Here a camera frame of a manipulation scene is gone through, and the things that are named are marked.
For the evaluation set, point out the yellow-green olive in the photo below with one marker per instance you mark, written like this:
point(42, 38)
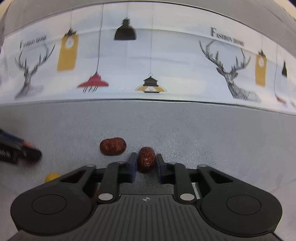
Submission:
point(52, 177)

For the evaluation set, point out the dark red date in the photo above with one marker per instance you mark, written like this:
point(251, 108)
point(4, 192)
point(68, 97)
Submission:
point(146, 160)
point(112, 146)

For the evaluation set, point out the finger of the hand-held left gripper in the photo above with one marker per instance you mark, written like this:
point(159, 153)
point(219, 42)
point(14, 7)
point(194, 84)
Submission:
point(27, 150)

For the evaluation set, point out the grey deer print bed cover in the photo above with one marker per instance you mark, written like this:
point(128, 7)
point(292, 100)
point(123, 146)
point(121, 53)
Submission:
point(208, 129)

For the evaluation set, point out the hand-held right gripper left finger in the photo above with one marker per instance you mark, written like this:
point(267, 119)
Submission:
point(131, 169)

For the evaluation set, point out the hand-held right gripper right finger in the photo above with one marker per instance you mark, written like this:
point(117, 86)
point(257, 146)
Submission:
point(161, 172)

